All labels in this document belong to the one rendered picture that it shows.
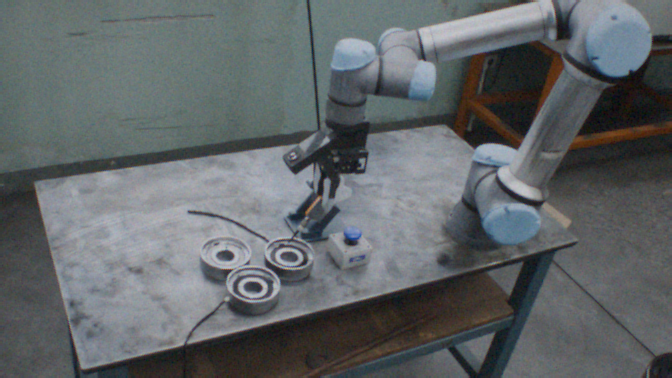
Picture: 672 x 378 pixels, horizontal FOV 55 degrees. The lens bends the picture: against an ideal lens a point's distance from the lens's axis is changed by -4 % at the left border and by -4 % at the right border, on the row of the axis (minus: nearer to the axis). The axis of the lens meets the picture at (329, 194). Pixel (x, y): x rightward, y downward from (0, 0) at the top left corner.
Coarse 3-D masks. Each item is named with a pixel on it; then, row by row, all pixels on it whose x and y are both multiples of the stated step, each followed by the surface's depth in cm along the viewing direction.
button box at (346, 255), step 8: (336, 240) 146; (344, 240) 145; (360, 240) 147; (328, 248) 148; (336, 248) 145; (344, 248) 144; (352, 248) 144; (360, 248) 144; (368, 248) 145; (336, 256) 145; (344, 256) 142; (352, 256) 144; (360, 256) 145; (368, 256) 146; (344, 264) 144; (352, 264) 145; (360, 264) 146
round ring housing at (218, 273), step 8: (208, 240) 140; (216, 240) 142; (224, 240) 142; (232, 240) 142; (240, 240) 142; (208, 248) 140; (224, 248) 140; (240, 248) 141; (248, 248) 140; (200, 256) 136; (216, 256) 139; (224, 256) 141; (232, 256) 141; (248, 256) 139; (208, 264) 134; (224, 264) 137; (232, 264) 137; (248, 264) 138; (208, 272) 135; (216, 272) 134; (224, 272) 134; (224, 280) 136
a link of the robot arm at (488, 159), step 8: (488, 144) 154; (496, 144) 154; (480, 152) 149; (488, 152) 149; (496, 152) 150; (504, 152) 151; (512, 152) 151; (472, 160) 153; (480, 160) 149; (488, 160) 147; (496, 160) 146; (504, 160) 146; (472, 168) 152; (480, 168) 149; (488, 168) 148; (496, 168) 146; (472, 176) 152; (480, 176) 148; (472, 184) 151; (464, 192) 157; (472, 192) 152; (472, 200) 154
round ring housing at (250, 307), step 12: (228, 276) 132; (264, 276) 135; (276, 276) 134; (228, 288) 129; (240, 288) 131; (252, 288) 135; (264, 288) 132; (276, 288) 133; (240, 300) 127; (264, 300) 128; (276, 300) 131; (252, 312) 130; (264, 312) 131
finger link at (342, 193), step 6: (324, 180) 136; (330, 180) 134; (342, 180) 136; (324, 186) 137; (342, 186) 137; (324, 192) 137; (336, 192) 137; (342, 192) 138; (348, 192) 139; (324, 198) 138; (336, 198) 138; (342, 198) 139; (324, 204) 138; (330, 204) 138; (324, 210) 140
